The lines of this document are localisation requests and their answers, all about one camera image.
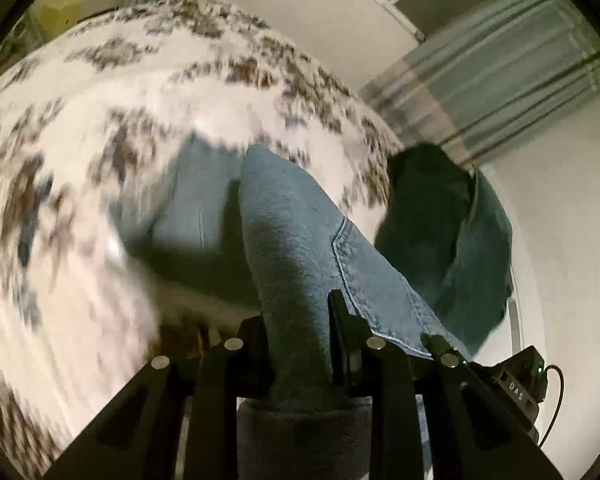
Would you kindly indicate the white headboard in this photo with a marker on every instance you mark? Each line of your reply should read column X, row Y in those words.
column 535, row 285

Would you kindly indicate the green striped curtain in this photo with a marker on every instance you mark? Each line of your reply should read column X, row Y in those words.
column 505, row 75

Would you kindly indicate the yellow box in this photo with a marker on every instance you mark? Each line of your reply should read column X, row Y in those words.
column 57, row 12

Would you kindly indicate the window with bars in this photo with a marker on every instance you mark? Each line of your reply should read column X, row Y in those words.
column 430, row 0

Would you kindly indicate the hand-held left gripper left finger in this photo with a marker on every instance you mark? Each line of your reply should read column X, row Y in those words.
column 250, row 355

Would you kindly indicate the blue jeans pants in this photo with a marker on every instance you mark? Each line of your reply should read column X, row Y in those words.
column 300, row 240

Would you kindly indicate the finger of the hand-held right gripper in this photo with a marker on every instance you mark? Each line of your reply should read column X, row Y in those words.
column 432, row 344

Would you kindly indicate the floral bedspread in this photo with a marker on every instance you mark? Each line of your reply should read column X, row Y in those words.
column 105, row 110

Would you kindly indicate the dark green blanket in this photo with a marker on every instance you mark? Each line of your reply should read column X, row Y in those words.
column 430, row 220

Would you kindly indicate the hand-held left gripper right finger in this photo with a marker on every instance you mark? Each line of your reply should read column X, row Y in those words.
column 342, row 340

